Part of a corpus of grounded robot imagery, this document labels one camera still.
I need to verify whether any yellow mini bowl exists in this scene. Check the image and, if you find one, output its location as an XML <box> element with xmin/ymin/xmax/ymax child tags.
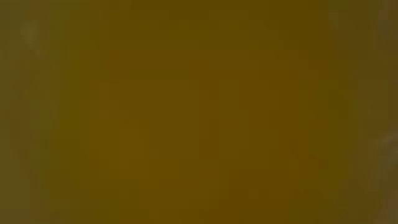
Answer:
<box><xmin>0</xmin><ymin>0</ymin><xmax>398</xmax><ymax>224</ymax></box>

